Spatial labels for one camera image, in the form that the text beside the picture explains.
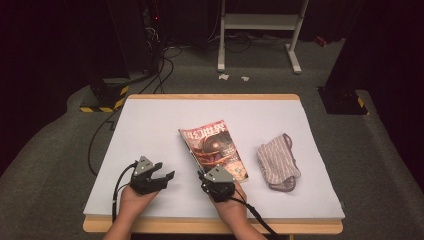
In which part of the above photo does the thin black floor cable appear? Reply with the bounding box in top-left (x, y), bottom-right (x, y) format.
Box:
top-left (87, 108), bottom-right (121, 178)

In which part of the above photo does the white table sheet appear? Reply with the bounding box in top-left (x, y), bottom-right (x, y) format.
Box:
top-left (83, 98), bottom-right (346, 220)

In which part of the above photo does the black stand with striped base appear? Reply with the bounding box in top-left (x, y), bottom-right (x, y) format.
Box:
top-left (79, 77), bottom-right (130, 114)
top-left (317, 86), bottom-right (370, 116)

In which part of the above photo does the tangle of black cables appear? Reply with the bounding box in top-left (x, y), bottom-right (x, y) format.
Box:
top-left (206, 31), bottom-right (291, 54)

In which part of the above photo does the wooden table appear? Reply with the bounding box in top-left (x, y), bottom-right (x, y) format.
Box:
top-left (82, 93), bottom-right (344, 235)

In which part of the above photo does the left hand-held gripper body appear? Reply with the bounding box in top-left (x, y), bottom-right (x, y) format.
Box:
top-left (128, 155), bottom-right (168, 196)

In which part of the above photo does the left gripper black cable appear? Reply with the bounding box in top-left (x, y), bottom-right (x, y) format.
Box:
top-left (111, 161), bottom-right (138, 223)

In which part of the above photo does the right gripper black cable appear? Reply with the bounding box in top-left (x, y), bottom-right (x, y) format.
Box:
top-left (229, 196), bottom-right (279, 240)

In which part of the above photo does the person's right hand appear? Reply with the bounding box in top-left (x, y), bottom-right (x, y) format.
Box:
top-left (210, 181), bottom-right (250, 226)

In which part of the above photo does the white metal stand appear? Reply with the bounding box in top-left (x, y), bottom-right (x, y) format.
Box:
top-left (217, 0), bottom-right (310, 75)

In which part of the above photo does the black equipment rack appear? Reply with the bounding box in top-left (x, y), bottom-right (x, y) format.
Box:
top-left (139, 0), bottom-right (168, 73)

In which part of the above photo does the thick black floor cable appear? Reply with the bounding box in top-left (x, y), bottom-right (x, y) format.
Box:
top-left (153, 57), bottom-right (175, 95)
top-left (138, 48), bottom-right (167, 95)

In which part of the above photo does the person's left hand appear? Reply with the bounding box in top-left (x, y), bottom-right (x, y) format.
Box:
top-left (118, 185), bottom-right (160, 218)

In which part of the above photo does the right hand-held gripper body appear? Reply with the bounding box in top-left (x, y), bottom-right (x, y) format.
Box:
top-left (200, 164), bottom-right (237, 204)

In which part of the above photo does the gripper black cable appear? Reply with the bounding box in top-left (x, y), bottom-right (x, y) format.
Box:
top-left (111, 161), bottom-right (138, 223)
top-left (229, 196), bottom-right (279, 240)

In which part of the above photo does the grey striped cloth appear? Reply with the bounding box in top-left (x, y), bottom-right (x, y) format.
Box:
top-left (256, 133), bottom-right (302, 193)

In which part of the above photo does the red cover magazine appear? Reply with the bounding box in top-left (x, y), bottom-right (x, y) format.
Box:
top-left (178, 119), bottom-right (249, 184)

